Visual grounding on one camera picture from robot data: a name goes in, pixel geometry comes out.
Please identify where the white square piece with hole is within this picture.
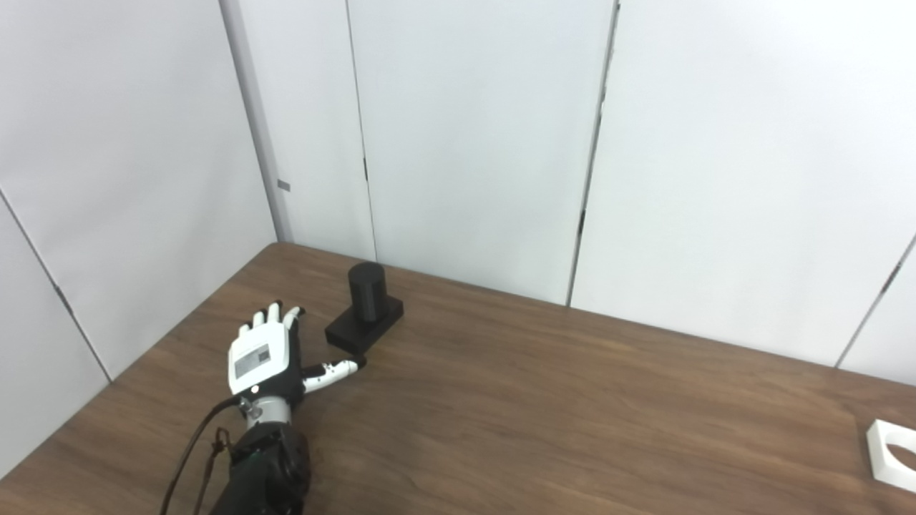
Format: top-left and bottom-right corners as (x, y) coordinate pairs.
(866, 420), (916, 494)

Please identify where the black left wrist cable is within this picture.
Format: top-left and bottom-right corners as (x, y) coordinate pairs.
(159, 397), (243, 515)

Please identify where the black peg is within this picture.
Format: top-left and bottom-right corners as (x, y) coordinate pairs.
(325, 262), (404, 355)

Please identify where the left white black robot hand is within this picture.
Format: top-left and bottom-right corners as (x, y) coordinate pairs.
(228, 303), (367, 408)

